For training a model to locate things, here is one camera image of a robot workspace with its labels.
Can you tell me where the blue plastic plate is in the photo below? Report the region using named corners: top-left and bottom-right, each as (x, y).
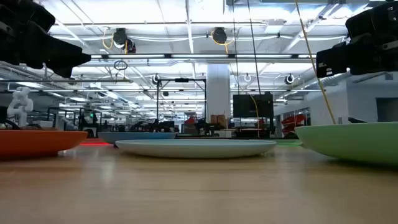
top-left (98, 131), bottom-right (178, 146)

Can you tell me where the black hanging cable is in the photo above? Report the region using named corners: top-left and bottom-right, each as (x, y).
top-left (247, 0), bottom-right (262, 96)
top-left (232, 0), bottom-right (241, 94)

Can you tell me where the translucent green plastic plate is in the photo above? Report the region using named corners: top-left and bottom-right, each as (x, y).
top-left (275, 139), bottom-right (303, 147)

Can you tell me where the brown cardboard box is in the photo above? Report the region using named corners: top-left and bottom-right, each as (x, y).
top-left (210, 114), bottom-right (228, 129)

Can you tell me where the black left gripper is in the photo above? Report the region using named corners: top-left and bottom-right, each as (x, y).
top-left (0, 0), bottom-right (92, 78)

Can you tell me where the white humanoid robot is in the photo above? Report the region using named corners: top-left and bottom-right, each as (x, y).
top-left (6, 86), bottom-right (34, 128)

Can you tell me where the black ceiling cable reel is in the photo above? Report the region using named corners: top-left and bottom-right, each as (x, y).
top-left (212, 27), bottom-right (228, 44)
top-left (112, 27), bottom-right (129, 46)

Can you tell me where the orange plastic plate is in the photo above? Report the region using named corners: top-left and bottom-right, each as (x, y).
top-left (0, 129), bottom-right (89, 158)

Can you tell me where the yellow rope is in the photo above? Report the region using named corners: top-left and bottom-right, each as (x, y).
top-left (294, 0), bottom-right (336, 125)

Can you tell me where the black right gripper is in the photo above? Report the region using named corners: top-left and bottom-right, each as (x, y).
top-left (316, 1), bottom-right (398, 78)

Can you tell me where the black workstation frame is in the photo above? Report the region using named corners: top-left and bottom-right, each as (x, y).
top-left (46, 107), bottom-right (103, 133)

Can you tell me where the grey horizontal rail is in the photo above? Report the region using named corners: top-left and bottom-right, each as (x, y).
top-left (0, 78), bottom-right (133, 83)

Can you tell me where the pale white plastic plate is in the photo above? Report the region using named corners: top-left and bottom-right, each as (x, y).
top-left (114, 138), bottom-right (277, 159)

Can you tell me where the black monitor screen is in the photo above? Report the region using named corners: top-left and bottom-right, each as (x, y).
top-left (233, 94), bottom-right (274, 119)

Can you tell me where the red machine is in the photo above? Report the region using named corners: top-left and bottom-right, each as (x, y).
top-left (281, 114), bottom-right (307, 135)

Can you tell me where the black metal frame stand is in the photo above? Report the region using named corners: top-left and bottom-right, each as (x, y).
top-left (156, 78), bottom-right (207, 125)

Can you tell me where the white square pillar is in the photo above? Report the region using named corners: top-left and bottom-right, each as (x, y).
top-left (206, 63), bottom-right (231, 121)

